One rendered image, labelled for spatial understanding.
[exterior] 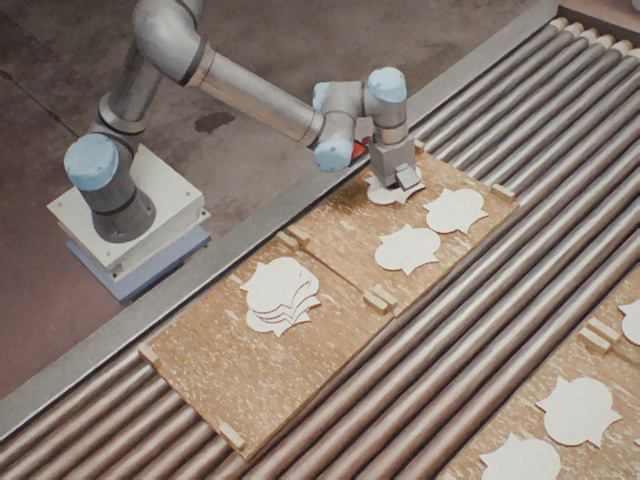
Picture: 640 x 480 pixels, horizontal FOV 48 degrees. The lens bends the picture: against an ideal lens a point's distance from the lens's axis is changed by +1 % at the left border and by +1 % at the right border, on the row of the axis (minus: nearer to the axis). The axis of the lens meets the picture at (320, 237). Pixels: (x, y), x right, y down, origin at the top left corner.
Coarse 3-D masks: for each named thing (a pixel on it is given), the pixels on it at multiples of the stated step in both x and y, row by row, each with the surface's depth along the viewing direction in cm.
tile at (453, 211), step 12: (444, 192) 164; (456, 192) 164; (468, 192) 163; (432, 204) 162; (444, 204) 162; (456, 204) 161; (468, 204) 161; (480, 204) 160; (432, 216) 160; (444, 216) 159; (456, 216) 159; (468, 216) 158; (480, 216) 158; (432, 228) 157; (444, 228) 157; (456, 228) 156; (468, 228) 156
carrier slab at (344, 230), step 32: (416, 160) 174; (352, 192) 169; (480, 192) 164; (320, 224) 164; (352, 224) 162; (384, 224) 161; (416, 224) 160; (480, 224) 157; (320, 256) 157; (352, 256) 156; (448, 256) 153; (384, 288) 149; (416, 288) 148
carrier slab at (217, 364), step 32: (256, 256) 160; (288, 256) 159; (224, 288) 155; (320, 288) 151; (352, 288) 150; (192, 320) 150; (224, 320) 149; (320, 320) 146; (352, 320) 145; (384, 320) 144; (160, 352) 146; (192, 352) 145; (224, 352) 144; (256, 352) 143; (288, 352) 142; (320, 352) 141; (352, 352) 140; (192, 384) 140; (224, 384) 139; (256, 384) 138; (288, 384) 137; (320, 384) 136; (224, 416) 134; (256, 416) 133; (288, 416) 133; (256, 448) 130
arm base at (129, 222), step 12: (144, 192) 170; (132, 204) 164; (144, 204) 169; (96, 216) 164; (108, 216) 162; (120, 216) 163; (132, 216) 164; (144, 216) 167; (96, 228) 167; (108, 228) 165; (120, 228) 165; (132, 228) 165; (144, 228) 167; (108, 240) 167; (120, 240) 167; (132, 240) 167
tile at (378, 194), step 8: (416, 168) 170; (368, 184) 170; (376, 184) 168; (368, 192) 167; (376, 192) 166; (384, 192) 166; (392, 192) 166; (400, 192) 165; (408, 192) 165; (416, 192) 166; (376, 200) 165; (384, 200) 164; (392, 200) 164; (400, 200) 164
